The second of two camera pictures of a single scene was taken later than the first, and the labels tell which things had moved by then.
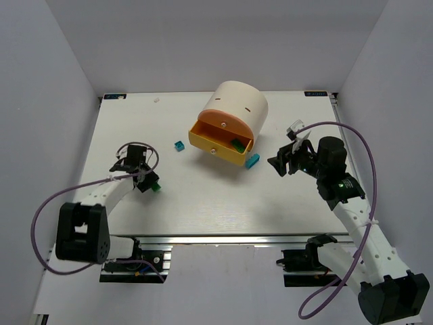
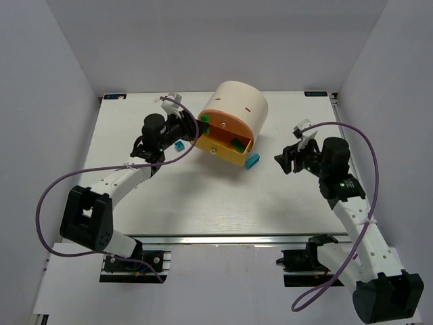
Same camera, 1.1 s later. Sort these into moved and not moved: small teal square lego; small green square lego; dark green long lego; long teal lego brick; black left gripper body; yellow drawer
Moved: small green square lego; black left gripper body
Not moved: dark green long lego; small teal square lego; yellow drawer; long teal lego brick
